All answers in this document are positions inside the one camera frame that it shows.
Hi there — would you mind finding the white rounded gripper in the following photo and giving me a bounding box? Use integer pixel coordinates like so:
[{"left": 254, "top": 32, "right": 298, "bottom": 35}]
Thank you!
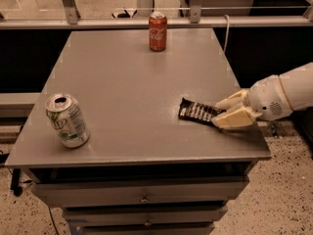
[{"left": 210, "top": 74, "right": 293, "bottom": 130}]

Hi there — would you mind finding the black rxbar chocolate wrapper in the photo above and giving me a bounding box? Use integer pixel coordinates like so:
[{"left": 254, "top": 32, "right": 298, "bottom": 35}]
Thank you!
[{"left": 178, "top": 98, "right": 224, "bottom": 125}]

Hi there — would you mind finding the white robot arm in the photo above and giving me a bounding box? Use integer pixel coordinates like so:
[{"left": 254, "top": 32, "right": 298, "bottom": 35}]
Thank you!
[{"left": 212, "top": 63, "right": 313, "bottom": 128}]

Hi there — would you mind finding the grey drawer cabinet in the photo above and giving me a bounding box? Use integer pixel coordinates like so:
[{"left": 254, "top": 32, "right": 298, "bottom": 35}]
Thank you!
[{"left": 4, "top": 27, "right": 273, "bottom": 235}]

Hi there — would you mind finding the red coca-cola can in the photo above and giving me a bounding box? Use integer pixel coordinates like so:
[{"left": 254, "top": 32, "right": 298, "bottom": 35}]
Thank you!
[{"left": 149, "top": 12, "right": 167, "bottom": 52}]

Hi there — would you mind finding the top grey drawer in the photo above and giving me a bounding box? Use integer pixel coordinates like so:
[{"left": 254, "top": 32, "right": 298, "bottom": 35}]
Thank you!
[{"left": 31, "top": 176, "right": 249, "bottom": 208}]

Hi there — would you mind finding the grey drawer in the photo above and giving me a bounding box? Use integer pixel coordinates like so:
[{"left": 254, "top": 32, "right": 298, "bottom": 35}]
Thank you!
[
  {"left": 75, "top": 223, "right": 214, "bottom": 235},
  {"left": 31, "top": 176, "right": 249, "bottom": 208},
  {"left": 63, "top": 206, "right": 227, "bottom": 226}
]

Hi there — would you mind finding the middle grey drawer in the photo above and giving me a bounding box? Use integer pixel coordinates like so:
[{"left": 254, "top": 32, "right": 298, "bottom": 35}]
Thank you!
[{"left": 63, "top": 206, "right": 227, "bottom": 226}]

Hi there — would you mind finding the silver green 7up can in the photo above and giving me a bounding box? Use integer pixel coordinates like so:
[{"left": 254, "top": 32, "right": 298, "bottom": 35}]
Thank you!
[{"left": 45, "top": 93, "right": 90, "bottom": 148}]

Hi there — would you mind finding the grey metal railing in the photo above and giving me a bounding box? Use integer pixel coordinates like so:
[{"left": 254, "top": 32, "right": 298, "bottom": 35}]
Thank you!
[{"left": 0, "top": 0, "right": 313, "bottom": 30}]

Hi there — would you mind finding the bottom grey drawer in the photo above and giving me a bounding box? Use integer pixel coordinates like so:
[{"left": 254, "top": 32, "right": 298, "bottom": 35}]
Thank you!
[{"left": 75, "top": 223, "right": 214, "bottom": 235}]

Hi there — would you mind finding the white hanging cable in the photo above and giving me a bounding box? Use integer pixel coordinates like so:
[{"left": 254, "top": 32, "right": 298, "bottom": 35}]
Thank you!
[{"left": 222, "top": 14, "right": 231, "bottom": 55}]

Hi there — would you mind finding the black floor cable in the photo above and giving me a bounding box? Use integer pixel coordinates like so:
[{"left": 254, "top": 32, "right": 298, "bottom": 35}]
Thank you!
[{"left": 0, "top": 149, "right": 62, "bottom": 235}]

